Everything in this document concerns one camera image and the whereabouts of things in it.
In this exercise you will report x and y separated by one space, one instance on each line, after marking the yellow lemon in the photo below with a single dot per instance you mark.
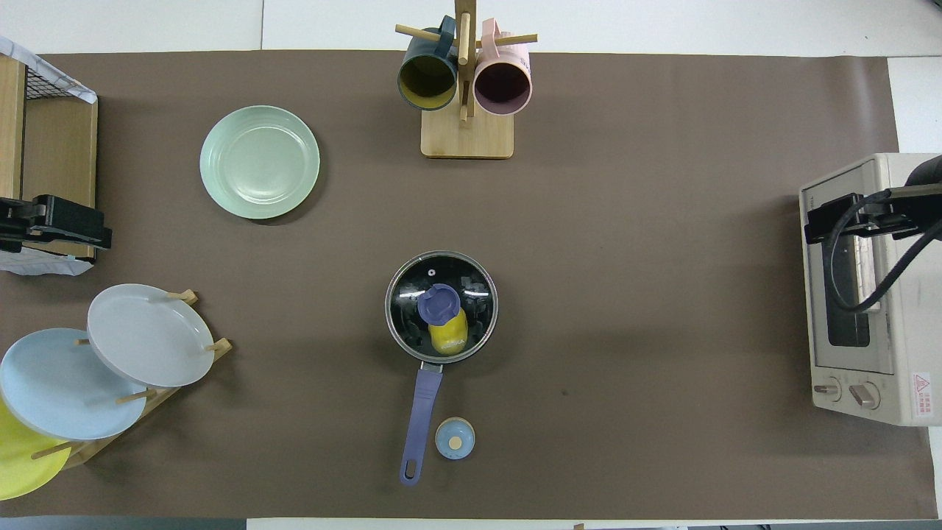
449 337

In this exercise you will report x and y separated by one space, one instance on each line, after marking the dark teal mug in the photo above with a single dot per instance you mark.
427 81

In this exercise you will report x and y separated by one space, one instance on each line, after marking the light blue plate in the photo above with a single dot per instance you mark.
59 386

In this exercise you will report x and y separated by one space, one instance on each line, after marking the wooden plate rack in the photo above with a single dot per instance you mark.
158 397

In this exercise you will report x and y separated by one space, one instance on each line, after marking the small blue knob lid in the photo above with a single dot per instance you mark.
455 439

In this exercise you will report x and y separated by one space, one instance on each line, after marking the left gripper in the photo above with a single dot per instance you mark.
18 224

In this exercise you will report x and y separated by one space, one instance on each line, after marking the wooden mug tree stand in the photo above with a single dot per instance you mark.
466 136

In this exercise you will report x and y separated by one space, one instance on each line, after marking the brown table mat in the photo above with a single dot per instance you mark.
625 294

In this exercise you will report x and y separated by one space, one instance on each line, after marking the pink ribbed mug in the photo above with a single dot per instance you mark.
503 87

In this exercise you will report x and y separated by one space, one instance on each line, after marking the mint green plate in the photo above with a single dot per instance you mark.
259 162

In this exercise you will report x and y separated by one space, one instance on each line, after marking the grey plate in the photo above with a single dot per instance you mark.
147 335

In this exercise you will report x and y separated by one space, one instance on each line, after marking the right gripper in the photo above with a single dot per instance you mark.
912 210

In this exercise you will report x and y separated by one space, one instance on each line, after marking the beige toaster oven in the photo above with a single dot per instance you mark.
905 338

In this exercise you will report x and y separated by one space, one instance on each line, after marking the yellow plate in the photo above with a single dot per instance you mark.
22 464

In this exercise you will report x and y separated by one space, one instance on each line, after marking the glass lid with blue knob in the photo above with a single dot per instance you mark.
412 294

